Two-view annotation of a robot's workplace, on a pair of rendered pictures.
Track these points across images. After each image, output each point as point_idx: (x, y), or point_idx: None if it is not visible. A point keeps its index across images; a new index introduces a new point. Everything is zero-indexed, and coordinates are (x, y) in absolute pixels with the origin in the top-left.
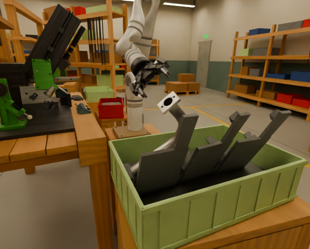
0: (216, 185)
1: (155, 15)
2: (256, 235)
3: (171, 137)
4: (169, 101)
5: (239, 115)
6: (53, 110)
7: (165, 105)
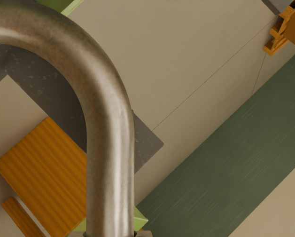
0: (72, 6)
1: None
2: None
3: (3, 38)
4: (112, 233)
5: (276, 14)
6: None
7: (90, 236)
